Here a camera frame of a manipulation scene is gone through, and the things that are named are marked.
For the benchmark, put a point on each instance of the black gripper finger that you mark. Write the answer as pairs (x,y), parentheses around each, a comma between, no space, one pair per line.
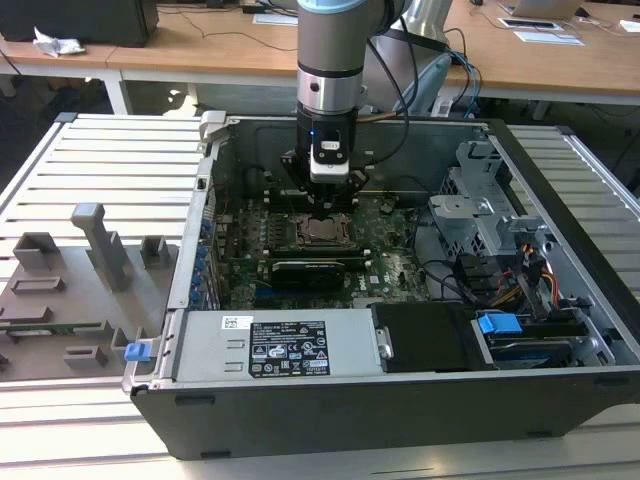
(296,172)
(359,181)

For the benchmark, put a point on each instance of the black plastic shroud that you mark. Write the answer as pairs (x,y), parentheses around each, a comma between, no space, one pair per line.
(425,340)

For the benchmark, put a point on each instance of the silver CPU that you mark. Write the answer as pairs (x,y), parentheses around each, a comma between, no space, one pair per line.
(325,231)

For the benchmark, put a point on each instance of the CPU socket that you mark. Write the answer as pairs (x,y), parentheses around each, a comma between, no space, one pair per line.
(306,244)

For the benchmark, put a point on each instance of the blue expansion slot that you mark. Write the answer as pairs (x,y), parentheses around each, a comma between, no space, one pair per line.
(265,290)

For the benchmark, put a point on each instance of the black camera bracket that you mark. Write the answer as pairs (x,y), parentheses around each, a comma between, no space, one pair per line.
(317,152)

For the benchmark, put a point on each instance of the small wooden desk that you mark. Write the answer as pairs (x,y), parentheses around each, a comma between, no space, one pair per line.
(95,59)

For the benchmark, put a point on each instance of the black computer tower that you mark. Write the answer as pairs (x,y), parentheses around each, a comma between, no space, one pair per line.
(75,20)

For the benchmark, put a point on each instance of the silver laptop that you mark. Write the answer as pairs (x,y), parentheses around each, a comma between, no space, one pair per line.
(540,7)

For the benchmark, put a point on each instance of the blue plastic case tab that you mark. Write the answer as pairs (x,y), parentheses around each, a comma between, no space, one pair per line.
(137,352)

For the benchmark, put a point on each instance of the white paper sheet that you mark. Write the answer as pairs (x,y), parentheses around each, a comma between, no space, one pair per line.
(550,38)
(631,26)

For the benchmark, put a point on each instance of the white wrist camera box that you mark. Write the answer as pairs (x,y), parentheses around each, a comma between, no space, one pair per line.
(327,172)

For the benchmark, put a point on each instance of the black power adapter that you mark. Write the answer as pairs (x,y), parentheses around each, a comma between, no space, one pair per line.
(252,8)

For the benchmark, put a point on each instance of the black graphics card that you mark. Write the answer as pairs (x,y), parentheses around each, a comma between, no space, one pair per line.
(307,275)

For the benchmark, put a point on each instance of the grey parts rack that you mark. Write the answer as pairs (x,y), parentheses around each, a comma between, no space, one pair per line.
(65,305)

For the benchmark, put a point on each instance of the silver chipset heatsink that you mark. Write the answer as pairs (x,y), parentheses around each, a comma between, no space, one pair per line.
(372,303)

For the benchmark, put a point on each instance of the black open PC case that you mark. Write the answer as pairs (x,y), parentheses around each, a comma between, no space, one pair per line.
(350,425)

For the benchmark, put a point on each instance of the green RAM stick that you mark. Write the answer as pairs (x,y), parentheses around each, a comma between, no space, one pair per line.
(60,328)

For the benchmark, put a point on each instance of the green motherboard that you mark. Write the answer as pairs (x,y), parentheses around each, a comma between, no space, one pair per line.
(395,270)

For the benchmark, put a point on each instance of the blue disk carrier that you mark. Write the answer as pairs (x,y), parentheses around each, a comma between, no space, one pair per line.
(498,327)

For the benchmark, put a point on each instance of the silver power supply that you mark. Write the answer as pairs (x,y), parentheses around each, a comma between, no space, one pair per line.
(210,345)

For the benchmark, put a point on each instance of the silver metal drive cage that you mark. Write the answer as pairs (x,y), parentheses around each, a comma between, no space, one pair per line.
(465,235)

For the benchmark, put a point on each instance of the grey plastic case latch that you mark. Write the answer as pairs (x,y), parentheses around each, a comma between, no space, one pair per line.
(212,125)

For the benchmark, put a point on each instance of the pale blue teach pendant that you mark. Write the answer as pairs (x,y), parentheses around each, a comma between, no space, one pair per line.
(425,85)

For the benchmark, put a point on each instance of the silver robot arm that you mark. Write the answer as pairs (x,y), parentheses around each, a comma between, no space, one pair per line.
(327,50)

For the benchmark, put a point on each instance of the white crumpled paper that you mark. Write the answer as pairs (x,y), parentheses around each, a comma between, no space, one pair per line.
(55,45)

